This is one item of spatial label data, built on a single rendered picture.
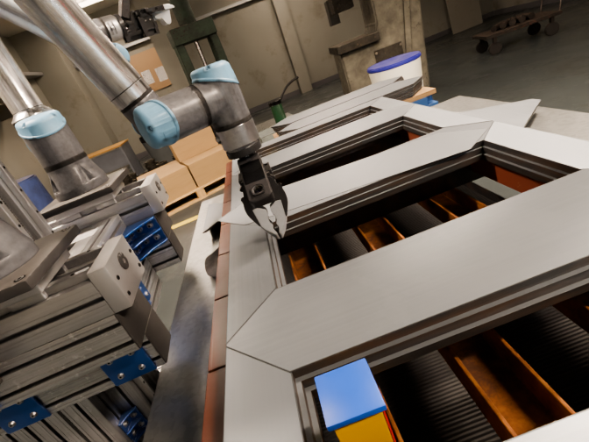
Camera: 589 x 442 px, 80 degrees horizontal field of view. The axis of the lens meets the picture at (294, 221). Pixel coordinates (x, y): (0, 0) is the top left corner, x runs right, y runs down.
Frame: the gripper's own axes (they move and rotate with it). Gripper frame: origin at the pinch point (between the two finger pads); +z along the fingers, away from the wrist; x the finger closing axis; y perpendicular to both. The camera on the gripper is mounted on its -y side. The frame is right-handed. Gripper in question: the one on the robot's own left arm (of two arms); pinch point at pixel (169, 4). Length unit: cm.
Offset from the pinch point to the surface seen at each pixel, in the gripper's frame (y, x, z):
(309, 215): 51, 79, -21
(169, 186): 151, -248, 33
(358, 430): 43, 123, -53
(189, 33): 23, -507, 245
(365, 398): 41, 122, -51
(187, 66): 69, -510, 220
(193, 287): 72, 47, -47
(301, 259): 69, 71, -22
